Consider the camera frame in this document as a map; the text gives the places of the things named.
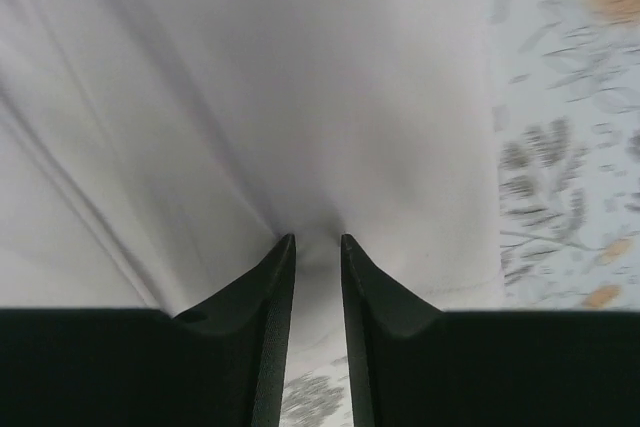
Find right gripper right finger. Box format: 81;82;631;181
341;235;639;426

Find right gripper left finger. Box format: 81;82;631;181
1;235;296;426

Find white t shirt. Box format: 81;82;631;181
1;0;503;370

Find floral table cloth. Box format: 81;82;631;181
281;0;639;426

